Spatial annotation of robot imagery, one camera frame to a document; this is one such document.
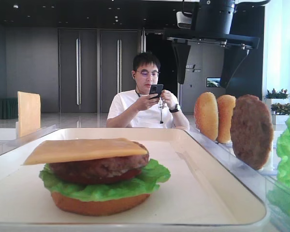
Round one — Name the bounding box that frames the cream rectangular tray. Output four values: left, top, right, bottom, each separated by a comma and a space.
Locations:
0, 128, 270, 232

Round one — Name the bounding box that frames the cheese slice on burger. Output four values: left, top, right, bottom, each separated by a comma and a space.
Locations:
23, 138, 148, 165

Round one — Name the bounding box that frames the right clear long rail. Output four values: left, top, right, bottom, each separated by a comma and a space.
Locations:
189, 126, 290, 232

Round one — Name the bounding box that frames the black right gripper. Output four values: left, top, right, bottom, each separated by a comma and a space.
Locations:
163, 0, 260, 87

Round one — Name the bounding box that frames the wall display screen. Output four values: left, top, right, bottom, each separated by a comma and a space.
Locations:
206, 77, 221, 87

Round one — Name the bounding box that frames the standing meat patty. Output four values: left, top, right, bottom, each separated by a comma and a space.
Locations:
230, 94, 274, 170

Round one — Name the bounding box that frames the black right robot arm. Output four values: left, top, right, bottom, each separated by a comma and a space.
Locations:
163, 0, 268, 88

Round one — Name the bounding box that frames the meat patty on burger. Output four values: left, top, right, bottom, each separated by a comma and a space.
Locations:
49, 142, 149, 185

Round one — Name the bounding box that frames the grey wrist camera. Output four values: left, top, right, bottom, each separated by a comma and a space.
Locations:
176, 11, 197, 30

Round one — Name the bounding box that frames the seated man white shirt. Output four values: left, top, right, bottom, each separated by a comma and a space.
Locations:
106, 52, 189, 130

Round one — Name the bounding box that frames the dark green round table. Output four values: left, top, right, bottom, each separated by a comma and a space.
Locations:
0, 98, 18, 119

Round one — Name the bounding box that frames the tomato slice in burger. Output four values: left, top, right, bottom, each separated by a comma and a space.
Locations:
116, 169, 142, 181

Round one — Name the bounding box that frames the left clear long rail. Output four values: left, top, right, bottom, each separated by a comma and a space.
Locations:
0, 125, 57, 156

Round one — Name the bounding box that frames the standing burger bun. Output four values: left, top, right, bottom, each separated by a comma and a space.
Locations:
217, 95, 236, 144

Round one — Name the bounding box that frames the lettuce leaf on burger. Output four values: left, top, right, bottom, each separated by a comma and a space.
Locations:
39, 159, 171, 202

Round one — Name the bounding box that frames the potted plants white planter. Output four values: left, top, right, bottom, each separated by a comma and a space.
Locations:
265, 88, 290, 125

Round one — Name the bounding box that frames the standing cheese slice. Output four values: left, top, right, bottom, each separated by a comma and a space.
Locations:
17, 91, 41, 137

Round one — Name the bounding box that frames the burger bun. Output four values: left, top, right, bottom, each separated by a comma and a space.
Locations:
217, 95, 236, 144
51, 192, 150, 217
194, 92, 218, 141

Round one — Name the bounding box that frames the black smartphone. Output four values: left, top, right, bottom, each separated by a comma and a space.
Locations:
149, 84, 163, 99

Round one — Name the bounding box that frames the clear long rail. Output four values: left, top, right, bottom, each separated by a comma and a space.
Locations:
0, 125, 57, 156
189, 126, 290, 232

